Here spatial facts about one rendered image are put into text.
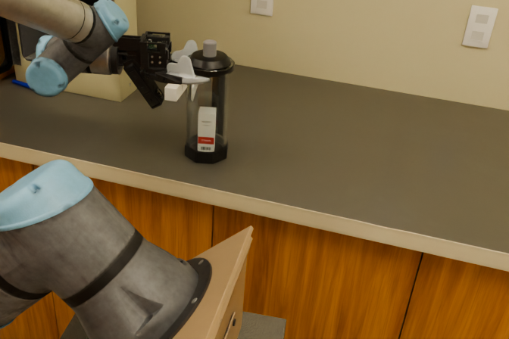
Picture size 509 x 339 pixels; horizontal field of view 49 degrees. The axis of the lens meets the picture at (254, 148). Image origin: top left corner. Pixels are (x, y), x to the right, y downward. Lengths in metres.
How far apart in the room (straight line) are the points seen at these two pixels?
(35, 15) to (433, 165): 0.92
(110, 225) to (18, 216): 0.10
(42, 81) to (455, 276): 0.90
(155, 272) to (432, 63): 1.26
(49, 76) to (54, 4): 0.17
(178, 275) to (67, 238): 0.14
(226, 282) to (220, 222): 0.62
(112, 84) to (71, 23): 0.53
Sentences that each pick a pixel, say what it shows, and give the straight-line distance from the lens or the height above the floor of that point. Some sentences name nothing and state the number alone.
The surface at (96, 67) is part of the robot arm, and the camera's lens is 1.22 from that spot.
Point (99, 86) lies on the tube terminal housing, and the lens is 1.57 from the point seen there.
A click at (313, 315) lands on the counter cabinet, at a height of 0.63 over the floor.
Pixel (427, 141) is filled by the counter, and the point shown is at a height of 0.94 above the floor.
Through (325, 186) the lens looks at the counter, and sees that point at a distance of 1.23.
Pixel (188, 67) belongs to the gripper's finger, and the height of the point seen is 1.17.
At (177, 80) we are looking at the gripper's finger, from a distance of 1.18.
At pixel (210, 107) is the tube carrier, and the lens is 1.21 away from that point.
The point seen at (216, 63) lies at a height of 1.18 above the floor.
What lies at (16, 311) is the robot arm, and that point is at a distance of 0.75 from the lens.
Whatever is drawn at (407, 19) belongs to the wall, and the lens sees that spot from 1.72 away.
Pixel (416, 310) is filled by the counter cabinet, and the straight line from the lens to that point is 1.32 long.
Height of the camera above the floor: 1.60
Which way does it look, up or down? 30 degrees down
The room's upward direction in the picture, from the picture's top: 4 degrees clockwise
